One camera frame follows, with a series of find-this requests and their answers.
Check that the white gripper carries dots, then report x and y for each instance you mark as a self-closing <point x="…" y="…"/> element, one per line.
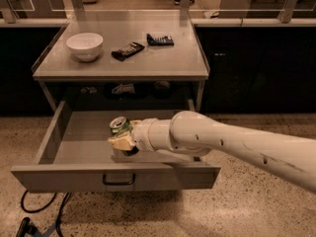
<point x="140" y="135"/>

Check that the green soda can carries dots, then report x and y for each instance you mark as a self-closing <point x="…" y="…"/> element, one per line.
<point x="121" y="126"/>

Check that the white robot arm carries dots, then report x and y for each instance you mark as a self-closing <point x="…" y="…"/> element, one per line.
<point x="285" y="156"/>

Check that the grey open top drawer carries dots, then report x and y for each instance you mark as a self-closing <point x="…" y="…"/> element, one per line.
<point x="75" y="154"/>

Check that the grey metal cabinet table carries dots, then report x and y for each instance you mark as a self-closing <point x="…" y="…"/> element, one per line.
<point x="182" y="61"/>

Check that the dark chocolate bar wrapper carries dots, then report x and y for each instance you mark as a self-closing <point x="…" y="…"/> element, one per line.
<point x="127" y="51"/>

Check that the white ceramic bowl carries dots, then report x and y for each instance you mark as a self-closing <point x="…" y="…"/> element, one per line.
<point x="85" y="46"/>

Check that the blue snack bag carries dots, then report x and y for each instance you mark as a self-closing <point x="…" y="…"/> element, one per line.
<point x="161" y="41"/>

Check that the black plug on floor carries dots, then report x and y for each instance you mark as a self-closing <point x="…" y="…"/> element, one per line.
<point x="26" y="228"/>

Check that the black drawer handle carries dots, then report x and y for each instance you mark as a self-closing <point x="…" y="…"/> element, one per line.
<point x="118" y="179"/>

